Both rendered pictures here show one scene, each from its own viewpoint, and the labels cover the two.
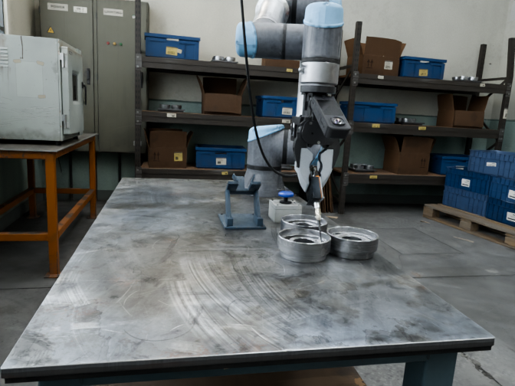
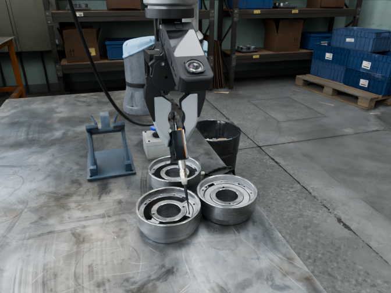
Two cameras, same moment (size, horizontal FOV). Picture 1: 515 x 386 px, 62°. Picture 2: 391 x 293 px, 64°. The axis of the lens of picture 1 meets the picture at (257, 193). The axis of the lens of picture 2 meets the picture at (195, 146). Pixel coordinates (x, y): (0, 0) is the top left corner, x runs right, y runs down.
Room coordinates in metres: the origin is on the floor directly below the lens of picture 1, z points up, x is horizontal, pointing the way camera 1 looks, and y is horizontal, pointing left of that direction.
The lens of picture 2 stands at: (0.39, -0.11, 1.15)
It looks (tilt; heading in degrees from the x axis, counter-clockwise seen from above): 26 degrees down; 356
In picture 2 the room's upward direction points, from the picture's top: straight up
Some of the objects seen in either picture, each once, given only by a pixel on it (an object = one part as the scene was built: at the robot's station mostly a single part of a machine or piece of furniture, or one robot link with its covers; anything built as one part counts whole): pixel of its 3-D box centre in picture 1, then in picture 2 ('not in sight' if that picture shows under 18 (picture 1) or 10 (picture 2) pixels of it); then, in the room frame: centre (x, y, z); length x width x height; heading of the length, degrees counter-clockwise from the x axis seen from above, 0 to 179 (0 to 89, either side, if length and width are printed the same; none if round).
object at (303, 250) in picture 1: (303, 245); (169, 214); (0.81, -0.10, 0.82); 0.10 x 0.10 x 0.04
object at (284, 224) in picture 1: (303, 228); (174, 176); (0.93, -0.11, 0.82); 0.10 x 0.10 x 0.04
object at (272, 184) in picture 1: (263, 178); (144, 93); (1.43, -0.02, 0.85); 0.15 x 0.15 x 0.10
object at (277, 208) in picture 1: (284, 210); (159, 142); (1.09, -0.07, 0.82); 0.08 x 0.07 x 0.05; 12
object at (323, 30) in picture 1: (322, 34); not in sight; (0.88, -0.11, 1.23); 0.09 x 0.08 x 0.11; 176
